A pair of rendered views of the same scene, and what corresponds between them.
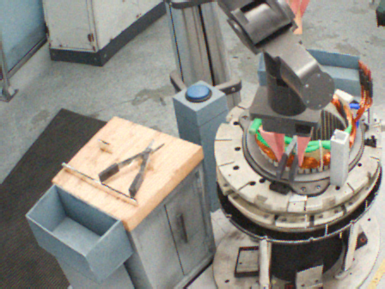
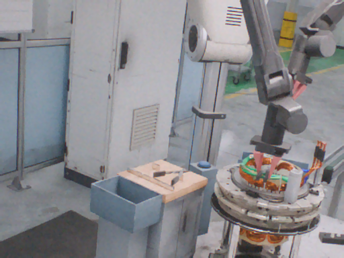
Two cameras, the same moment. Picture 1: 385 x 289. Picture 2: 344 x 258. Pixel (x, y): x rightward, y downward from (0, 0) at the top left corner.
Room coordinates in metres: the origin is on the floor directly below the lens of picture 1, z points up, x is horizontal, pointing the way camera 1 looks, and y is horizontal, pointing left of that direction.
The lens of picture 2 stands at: (-0.46, 0.23, 1.65)
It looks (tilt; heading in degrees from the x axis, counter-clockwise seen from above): 19 degrees down; 351
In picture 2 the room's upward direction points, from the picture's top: 8 degrees clockwise
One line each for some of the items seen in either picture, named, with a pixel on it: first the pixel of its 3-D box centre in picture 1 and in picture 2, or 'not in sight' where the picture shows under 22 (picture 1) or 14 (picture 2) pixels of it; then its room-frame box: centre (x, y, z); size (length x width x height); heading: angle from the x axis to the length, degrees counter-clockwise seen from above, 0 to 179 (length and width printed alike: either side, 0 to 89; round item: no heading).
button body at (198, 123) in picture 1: (207, 149); (199, 199); (1.13, -0.03, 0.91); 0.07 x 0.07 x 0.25; 33
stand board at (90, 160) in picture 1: (119, 170); (162, 179); (0.93, 0.12, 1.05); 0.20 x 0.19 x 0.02; 138
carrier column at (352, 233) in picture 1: (351, 238); (293, 257); (0.78, -0.27, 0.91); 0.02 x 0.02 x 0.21
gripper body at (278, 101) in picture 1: (287, 92); (273, 135); (0.75, -0.13, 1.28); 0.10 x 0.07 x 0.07; 65
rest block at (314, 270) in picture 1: (309, 277); not in sight; (0.75, -0.18, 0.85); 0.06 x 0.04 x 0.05; 90
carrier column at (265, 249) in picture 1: (265, 260); (232, 250); (0.79, -0.09, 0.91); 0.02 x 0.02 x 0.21
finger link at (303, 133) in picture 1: (291, 135); (267, 160); (0.75, -0.13, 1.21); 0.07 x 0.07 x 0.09; 65
